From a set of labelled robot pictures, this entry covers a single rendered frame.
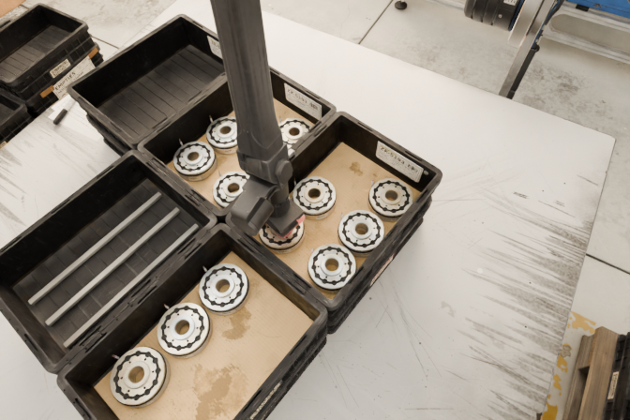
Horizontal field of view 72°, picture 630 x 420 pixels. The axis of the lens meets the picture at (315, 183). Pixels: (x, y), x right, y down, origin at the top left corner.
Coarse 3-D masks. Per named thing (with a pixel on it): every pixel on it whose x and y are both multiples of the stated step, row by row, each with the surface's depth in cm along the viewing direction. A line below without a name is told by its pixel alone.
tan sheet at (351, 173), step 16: (336, 160) 110; (352, 160) 110; (368, 160) 110; (320, 176) 107; (336, 176) 107; (352, 176) 107; (368, 176) 107; (384, 176) 107; (336, 192) 105; (352, 192) 105; (368, 192) 104; (416, 192) 104; (336, 208) 102; (352, 208) 102; (368, 208) 102; (304, 224) 100; (320, 224) 100; (336, 224) 100; (384, 224) 100; (304, 240) 98; (320, 240) 98; (336, 240) 98; (288, 256) 96; (304, 256) 96; (304, 272) 94
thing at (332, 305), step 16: (336, 112) 105; (320, 128) 103; (368, 128) 102; (304, 144) 100; (416, 160) 97; (416, 208) 91; (400, 224) 89; (256, 240) 87; (384, 240) 88; (272, 256) 86; (368, 256) 85; (288, 272) 84; (304, 288) 82; (352, 288) 83; (336, 304) 80
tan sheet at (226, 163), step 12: (276, 108) 120; (288, 108) 120; (216, 156) 111; (228, 156) 111; (216, 168) 109; (228, 168) 109; (204, 180) 107; (216, 180) 107; (204, 192) 106; (216, 204) 104
